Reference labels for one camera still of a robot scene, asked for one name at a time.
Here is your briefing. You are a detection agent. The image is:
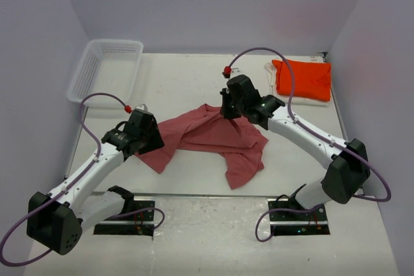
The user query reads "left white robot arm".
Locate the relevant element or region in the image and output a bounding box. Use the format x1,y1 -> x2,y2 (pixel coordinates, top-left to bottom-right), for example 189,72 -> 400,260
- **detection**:
27,109 -> 164,255

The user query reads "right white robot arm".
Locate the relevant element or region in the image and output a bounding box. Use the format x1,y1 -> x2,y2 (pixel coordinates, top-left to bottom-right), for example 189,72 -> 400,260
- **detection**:
220,74 -> 370,220

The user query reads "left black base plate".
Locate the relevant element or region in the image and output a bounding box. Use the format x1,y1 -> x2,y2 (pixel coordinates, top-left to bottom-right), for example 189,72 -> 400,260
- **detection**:
93,209 -> 155,237

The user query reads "pink t shirt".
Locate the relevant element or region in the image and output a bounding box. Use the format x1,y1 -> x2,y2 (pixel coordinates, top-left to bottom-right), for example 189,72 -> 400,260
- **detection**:
135,104 -> 268,189

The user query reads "folded white t shirt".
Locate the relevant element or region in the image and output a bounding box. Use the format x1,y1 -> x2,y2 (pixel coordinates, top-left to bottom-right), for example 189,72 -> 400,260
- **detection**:
264,63 -> 330,107

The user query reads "white plastic basket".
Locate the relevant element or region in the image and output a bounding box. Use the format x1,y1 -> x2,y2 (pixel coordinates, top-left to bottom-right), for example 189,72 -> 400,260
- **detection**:
67,39 -> 144,103

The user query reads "folded orange t shirt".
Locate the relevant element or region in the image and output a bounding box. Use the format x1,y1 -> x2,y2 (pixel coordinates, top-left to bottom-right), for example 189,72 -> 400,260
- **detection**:
272,59 -> 331,102

